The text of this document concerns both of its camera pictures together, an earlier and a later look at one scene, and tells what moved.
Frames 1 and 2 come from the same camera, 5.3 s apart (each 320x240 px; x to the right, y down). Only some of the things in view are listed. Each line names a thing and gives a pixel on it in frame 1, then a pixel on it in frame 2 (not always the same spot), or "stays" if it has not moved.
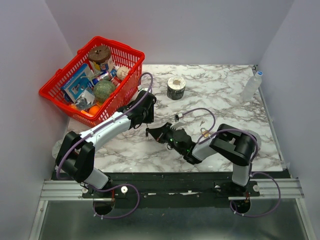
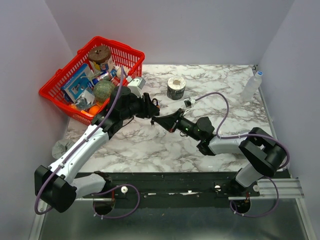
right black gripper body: x=169 y=139 → x=185 y=124
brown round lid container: x=99 y=54 stays
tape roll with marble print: x=175 y=88 stays
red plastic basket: x=122 y=56 stays
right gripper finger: x=160 y=133 → x=167 y=121
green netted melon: x=103 y=89 stays
